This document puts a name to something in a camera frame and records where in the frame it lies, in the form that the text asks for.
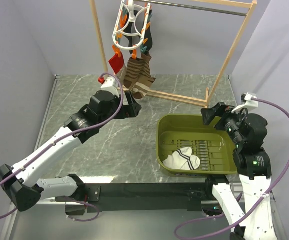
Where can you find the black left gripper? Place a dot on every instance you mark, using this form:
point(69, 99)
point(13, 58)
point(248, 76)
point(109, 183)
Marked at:
point(131, 110)

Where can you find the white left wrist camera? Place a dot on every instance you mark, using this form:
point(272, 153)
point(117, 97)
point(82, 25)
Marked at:
point(110, 85)

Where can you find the red and beige sock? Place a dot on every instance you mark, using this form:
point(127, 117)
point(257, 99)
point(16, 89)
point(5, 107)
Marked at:
point(117, 63)

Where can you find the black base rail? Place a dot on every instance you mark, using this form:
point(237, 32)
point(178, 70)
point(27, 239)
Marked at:
point(109, 197)

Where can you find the brown striped sock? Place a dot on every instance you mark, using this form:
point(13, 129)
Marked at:
point(134, 67)
point(145, 79)

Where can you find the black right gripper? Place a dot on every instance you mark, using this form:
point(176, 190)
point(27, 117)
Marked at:
point(208, 114)

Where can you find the olive green plastic basket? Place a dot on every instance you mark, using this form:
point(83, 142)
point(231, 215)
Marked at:
point(214, 148)

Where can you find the white plastic clip hanger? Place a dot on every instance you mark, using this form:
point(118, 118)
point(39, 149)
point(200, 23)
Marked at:
point(120, 42)

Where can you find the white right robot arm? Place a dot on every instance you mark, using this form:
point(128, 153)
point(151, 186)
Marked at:
point(247, 131)

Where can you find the wooden drying rack frame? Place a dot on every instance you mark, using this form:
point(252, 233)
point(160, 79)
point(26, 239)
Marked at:
point(250, 6)

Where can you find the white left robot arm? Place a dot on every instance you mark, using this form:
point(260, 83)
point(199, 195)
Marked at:
point(23, 182)

